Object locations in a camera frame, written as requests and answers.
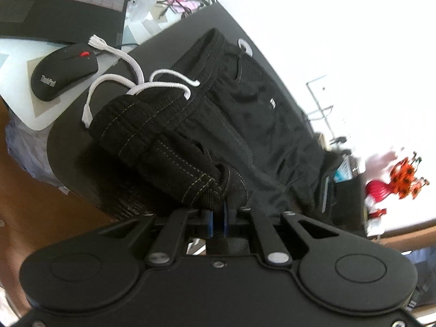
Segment dark phone on desk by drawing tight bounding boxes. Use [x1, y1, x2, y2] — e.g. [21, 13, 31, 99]
[317, 175, 335, 215]

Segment black box on desk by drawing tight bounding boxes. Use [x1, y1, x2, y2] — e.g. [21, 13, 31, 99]
[331, 174, 367, 238]

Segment brown fish oil bottle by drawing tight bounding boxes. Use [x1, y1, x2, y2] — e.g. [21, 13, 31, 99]
[333, 155, 354, 183]

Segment red ribbed vase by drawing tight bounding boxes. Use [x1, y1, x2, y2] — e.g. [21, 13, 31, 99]
[365, 180, 394, 207]

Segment silver desk grommet left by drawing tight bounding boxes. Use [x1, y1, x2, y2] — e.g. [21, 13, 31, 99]
[237, 38, 253, 57]

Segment black ThinkPad mouse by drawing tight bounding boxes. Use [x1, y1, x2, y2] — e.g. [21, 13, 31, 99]
[30, 43, 98, 102]

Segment white mouse pad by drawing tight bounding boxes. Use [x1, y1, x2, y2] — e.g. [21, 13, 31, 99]
[1, 38, 119, 131]

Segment laptop computer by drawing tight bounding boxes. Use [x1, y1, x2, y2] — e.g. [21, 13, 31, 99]
[1, 0, 129, 47]

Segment white wall socket panel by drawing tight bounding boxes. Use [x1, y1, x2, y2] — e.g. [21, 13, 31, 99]
[306, 75, 335, 137]

